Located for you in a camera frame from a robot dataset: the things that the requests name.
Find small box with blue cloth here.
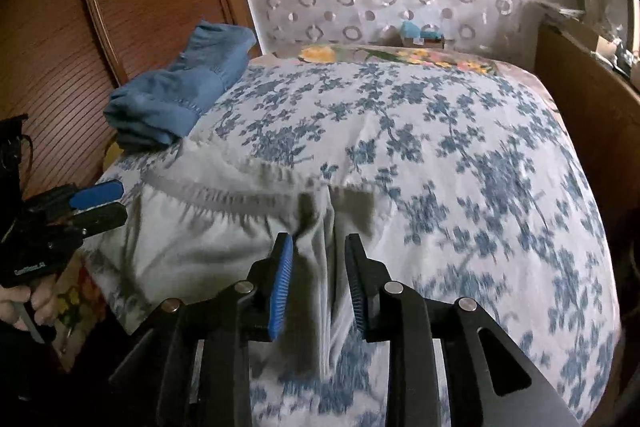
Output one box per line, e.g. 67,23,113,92
399,20,445,49

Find colourful floral bed sheet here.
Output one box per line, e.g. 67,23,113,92
297,44,500,76

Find blue floral white quilt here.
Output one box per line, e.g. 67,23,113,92
94,58,624,427

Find window with frame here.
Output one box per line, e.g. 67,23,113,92
627,0,639,69

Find person's left hand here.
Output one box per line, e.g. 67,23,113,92
0,275,58,331

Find wooden sideboard cabinet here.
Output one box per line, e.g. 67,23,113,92
534,25,639,228

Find grey green pants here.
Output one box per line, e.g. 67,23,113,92
84,141,397,379

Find yellow cloth at bedside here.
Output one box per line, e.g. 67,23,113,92
102,142,124,172

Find folded blue jeans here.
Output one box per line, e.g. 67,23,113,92
103,20,256,152

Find wooden wardrobe door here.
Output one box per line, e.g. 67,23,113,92
1,0,252,196

